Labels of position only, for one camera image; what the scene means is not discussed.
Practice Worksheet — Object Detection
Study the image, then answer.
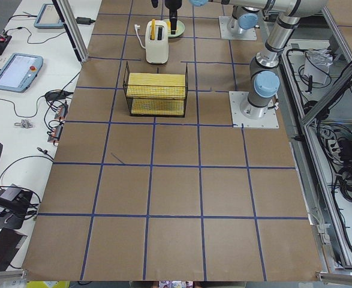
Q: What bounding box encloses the black wire basket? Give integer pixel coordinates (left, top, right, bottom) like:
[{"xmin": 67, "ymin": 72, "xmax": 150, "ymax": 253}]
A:
[{"xmin": 123, "ymin": 64, "xmax": 188, "ymax": 118}]

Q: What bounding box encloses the small grey metal clamp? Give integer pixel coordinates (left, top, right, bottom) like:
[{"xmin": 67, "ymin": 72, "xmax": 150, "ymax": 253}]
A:
[{"xmin": 14, "ymin": 119, "xmax": 34, "ymax": 129}]

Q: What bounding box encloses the far blue teach pendant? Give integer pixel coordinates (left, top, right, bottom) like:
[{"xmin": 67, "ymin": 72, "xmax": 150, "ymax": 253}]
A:
[{"xmin": 34, "ymin": 3, "xmax": 64, "ymax": 29}]

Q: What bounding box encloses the near blue teach pendant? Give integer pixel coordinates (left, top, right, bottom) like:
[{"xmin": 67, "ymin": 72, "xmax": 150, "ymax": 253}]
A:
[{"xmin": 0, "ymin": 53, "xmax": 44, "ymax": 92}]

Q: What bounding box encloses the black camera stand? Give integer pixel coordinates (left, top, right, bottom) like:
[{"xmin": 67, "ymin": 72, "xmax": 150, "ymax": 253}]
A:
[{"xmin": 0, "ymin": 185, "xmax": 32, "ymax": 229}]

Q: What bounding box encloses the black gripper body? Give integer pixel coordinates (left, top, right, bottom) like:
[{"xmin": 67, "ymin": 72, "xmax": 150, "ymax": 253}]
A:
[{"xmin": 164, "ymin": 0, "xmax": 182, "ymax": 10}]

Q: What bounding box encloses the yellow toast slice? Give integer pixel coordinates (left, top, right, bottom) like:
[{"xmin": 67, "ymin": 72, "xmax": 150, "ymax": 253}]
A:
[{"xmin": 150, "ymin": 19, "xmax": 156, "ymax": 40}]

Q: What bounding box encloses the black power adapter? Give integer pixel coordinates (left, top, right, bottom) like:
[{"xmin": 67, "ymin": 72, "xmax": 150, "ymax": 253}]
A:
[{"xmin": 76, "ymin": 17, "xmax": 95, "ymax": 25}]

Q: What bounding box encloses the green plate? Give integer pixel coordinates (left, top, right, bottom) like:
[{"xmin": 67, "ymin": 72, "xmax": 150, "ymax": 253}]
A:
[{"xmin": 163, "ymin": 19, "xmax": 185, "ymax": 38}]

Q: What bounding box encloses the white toaster power cable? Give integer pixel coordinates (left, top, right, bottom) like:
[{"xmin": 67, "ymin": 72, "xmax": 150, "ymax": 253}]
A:
[{"xmin": 134, "ymin": 24, "xmax": 147, "ymax": 50}]

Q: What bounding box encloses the blue teach pendant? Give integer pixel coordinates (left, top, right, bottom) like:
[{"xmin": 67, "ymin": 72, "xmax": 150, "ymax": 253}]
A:
[
  {"xmin": 0, "ymin": 53, "xmax": 44, "ymax": 92},
  {"xmin": 34, "ymin": 3, "xmax": 64, "ymax": 29}
]

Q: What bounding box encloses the white paper box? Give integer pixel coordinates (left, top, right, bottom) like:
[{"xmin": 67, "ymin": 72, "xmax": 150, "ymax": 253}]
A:
[{"xmin": 303, "ymin": 49, "xmax": 333, "ymax": 85}]

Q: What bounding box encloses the white toaster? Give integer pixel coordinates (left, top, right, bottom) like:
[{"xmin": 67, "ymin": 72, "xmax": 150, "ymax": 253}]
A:
[{"xmin": 145, "ymin": 20, "xmax": 169, "ymax": 65}]

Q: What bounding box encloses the aluminium frame post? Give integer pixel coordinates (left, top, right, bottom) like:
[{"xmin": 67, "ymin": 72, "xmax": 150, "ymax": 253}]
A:
[{"xmin": 52, "ymin": 0, "xmax": 89, "ymax": 63}]

